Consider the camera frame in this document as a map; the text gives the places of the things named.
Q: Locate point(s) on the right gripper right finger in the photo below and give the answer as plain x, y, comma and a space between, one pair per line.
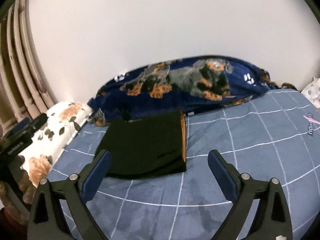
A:
272, 218

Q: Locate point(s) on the person's left hand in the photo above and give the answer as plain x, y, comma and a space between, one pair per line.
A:
28, 190

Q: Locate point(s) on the black pants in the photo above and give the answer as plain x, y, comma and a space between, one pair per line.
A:
152, 146

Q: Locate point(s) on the navy dog print blanket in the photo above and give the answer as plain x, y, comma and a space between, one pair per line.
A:
191, 84

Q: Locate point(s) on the white floral pillow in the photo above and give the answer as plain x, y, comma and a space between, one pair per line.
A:
65, 120

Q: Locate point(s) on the white dotted cloth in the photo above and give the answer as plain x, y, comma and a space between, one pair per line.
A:
312, 92

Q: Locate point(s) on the beige curtain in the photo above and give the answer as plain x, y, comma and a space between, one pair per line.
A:
24, 93

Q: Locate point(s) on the left forearm dark sleeve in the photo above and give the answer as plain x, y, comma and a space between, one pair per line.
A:
11, 229

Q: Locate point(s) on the blue grid bedsheet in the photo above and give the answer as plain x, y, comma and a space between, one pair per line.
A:
268, 147

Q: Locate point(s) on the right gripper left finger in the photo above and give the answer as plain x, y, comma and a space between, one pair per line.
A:
47, 220

